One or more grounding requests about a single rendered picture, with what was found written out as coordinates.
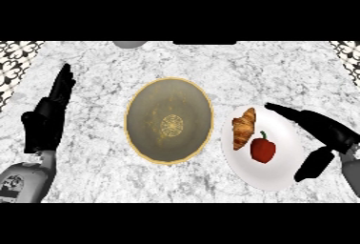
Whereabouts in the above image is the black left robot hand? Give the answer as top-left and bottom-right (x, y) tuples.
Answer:
(20, 63), (77, 154)

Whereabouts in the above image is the grey bowl with gold rim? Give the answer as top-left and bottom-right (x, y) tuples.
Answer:
(124, 76), (216, 166)

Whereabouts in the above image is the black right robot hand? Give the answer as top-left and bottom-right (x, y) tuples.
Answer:
(264, 102), (360, 183)

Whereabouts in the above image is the red bell pepper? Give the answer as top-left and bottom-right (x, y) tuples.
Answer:
(250, 130), (278, 165)

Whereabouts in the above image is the white plate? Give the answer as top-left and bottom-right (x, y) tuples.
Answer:
(220, 105), (306, 192)

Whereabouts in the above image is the brown croissant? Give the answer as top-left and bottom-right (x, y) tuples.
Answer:
(231, 107), (257, 152)

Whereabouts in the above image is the grey round object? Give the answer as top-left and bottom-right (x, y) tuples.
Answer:
(113, 41), (146, 50)

